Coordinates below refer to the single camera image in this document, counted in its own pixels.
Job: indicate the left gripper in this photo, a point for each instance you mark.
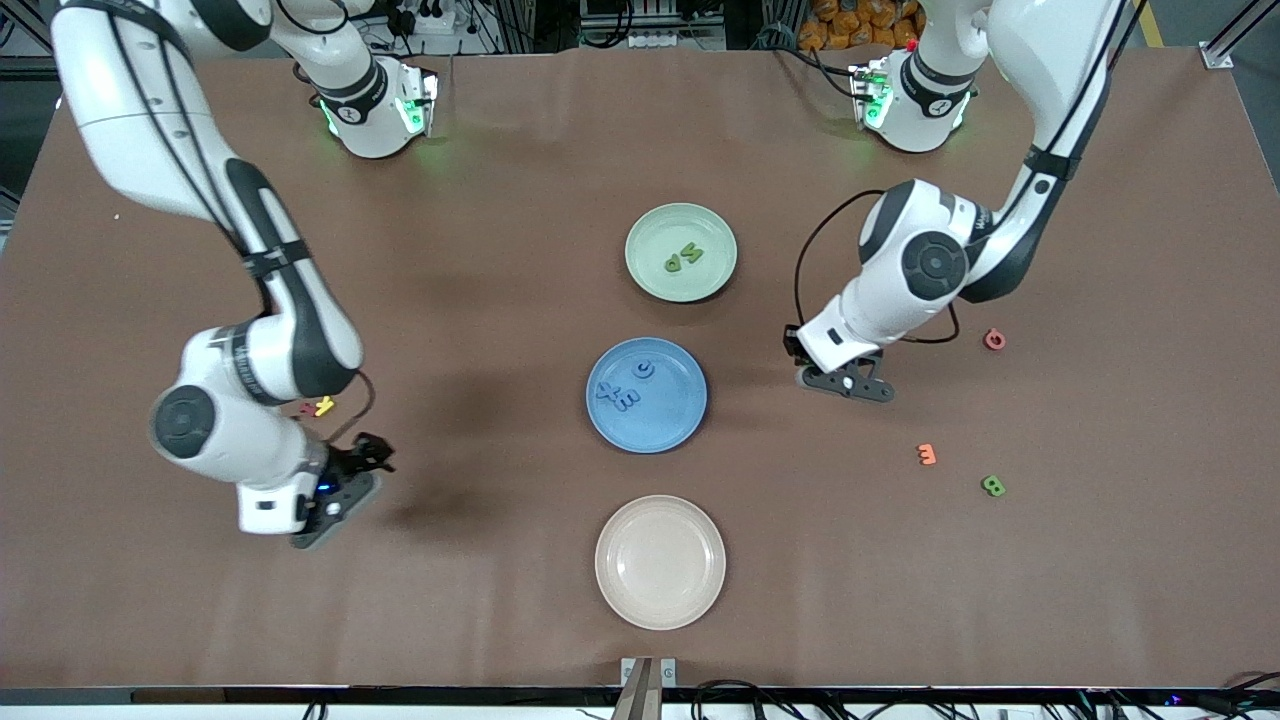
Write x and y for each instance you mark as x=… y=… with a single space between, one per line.
x=792 y=345

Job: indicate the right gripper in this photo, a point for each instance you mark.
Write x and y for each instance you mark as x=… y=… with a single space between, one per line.
x=352 y=461

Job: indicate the green foam letter S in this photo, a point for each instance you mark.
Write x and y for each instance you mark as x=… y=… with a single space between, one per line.
x=691 y=253

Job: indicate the blue foam letter G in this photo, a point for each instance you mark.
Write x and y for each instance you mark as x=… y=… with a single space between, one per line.
x=638 y=370

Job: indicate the blue foam letter E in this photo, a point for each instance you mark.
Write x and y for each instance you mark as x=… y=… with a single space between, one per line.
x=627 y=402

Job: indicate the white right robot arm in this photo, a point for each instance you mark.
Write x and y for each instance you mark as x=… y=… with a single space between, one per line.
x=250 y=360

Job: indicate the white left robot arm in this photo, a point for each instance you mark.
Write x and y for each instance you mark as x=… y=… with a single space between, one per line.
x=880 y=300

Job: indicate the blue plate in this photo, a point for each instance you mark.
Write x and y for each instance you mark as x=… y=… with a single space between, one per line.
x=670 y=420

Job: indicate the light green plate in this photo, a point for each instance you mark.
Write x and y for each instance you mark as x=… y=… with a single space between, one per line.
x=660 y=285

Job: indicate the brown table cover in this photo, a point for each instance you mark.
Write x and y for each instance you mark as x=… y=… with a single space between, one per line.
x=450 y=600

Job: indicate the orange foam letter E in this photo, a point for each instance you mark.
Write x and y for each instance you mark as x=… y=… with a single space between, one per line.
x=927 y=454

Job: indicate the red foam round letter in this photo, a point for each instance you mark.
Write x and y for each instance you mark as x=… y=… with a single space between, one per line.
x=987 y=340

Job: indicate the green foam letter B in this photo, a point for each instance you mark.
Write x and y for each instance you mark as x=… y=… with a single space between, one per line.
x=993 y=486

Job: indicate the pale pink plate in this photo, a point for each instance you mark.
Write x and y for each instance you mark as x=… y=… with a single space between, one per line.
x=660 y=565

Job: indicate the orange objects pile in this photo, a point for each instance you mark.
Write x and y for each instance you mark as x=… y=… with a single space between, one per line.
x=840 y=25

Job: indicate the white power strip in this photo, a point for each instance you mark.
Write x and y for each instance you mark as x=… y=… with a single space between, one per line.
x=432 y=18
x=660 y=40

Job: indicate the black table edge rail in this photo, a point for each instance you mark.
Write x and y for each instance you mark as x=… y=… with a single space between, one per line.
x=400 y=695

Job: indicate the grey metal bracket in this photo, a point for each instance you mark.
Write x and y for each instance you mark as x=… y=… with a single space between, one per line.
x=648 y=690

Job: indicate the aluminium frame profile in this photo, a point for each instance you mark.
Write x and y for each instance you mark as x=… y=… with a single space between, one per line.
x=25 y=68
x=1218 y=55

